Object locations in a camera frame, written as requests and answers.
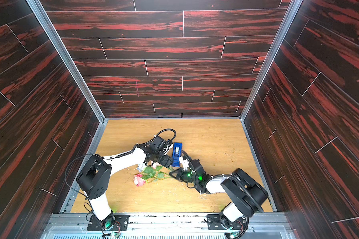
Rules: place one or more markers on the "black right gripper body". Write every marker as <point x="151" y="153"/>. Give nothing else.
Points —
<point x="182" y="174"/>

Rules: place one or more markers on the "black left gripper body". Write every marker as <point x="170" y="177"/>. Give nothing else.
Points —
<point x="162" y="159"/>

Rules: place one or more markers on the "pink artificial flower bouquet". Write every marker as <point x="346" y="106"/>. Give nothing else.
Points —
<point x="150" y="174"/>

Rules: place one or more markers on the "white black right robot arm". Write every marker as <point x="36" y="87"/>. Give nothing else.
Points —
<point x="246" y="195"/>

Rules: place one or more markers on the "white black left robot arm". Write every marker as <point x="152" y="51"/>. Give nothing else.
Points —
<point x="94" y="177"/>

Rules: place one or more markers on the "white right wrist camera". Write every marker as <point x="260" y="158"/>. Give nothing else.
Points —
<point x="184" y="163"/>

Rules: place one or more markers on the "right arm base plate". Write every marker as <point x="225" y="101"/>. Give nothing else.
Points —
<point x="219" y="222"/>

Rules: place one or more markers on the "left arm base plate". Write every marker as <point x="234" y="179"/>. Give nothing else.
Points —
<point x="114" y="222"/>

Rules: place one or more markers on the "aluminium front rail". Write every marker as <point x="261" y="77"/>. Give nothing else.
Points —
<point x="167" y="226"/>

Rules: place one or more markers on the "aluminium left corner post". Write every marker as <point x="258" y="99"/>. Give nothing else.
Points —
<point x="58" y="44"/>

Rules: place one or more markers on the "aluminium corner post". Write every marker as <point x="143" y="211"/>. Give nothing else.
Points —
<point x="58" y="44"/>
<point x="281" y="33"/>

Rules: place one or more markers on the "aluminium right corner post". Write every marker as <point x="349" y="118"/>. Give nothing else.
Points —
<point x="281" y="33"/>

